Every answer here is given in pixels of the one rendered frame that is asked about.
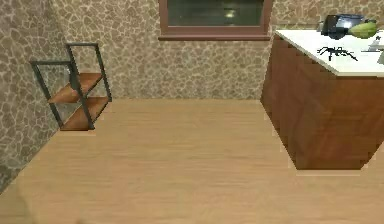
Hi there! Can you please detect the brown framed window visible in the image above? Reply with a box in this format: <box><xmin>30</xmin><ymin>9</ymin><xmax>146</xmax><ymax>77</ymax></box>
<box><xmin>157</xmin><ymin>0</ymin><xmax>275</xmax><ymax>42</ymax></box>

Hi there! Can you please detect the green oval fruit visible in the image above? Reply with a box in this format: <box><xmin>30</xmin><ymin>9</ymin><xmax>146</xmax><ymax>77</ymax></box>
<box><xmin>347</xmin><ymin>20</ymin><xmax>379</xmax><ymax>40</ymax></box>

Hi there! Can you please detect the black toaster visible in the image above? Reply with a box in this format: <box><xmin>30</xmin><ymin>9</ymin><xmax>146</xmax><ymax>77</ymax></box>
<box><xmin>320</xmin><ymin>13</ymin><xmax>367</xmax><ymax>41</ymax></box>

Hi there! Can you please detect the black spider figure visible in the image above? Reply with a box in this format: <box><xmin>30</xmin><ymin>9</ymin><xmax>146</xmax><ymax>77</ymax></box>
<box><xmin>316</xmin><ymin>45</ymin><xmax>359</xmax><ymax>62</ymax></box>

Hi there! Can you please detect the black frame wooden shelf rack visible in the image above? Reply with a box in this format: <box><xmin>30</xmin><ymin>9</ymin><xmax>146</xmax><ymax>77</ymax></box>
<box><xmin>29</xmin><ymin>42</ymin><xmax>113</xmax><ymax>132</ymax></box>

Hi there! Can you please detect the brown cabinet with white top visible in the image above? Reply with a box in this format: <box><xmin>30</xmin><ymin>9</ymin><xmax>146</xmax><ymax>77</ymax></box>
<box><xmin>260</xmin><ymin>28</ymin><xmax>384</xmax><ymax>171</ymax></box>

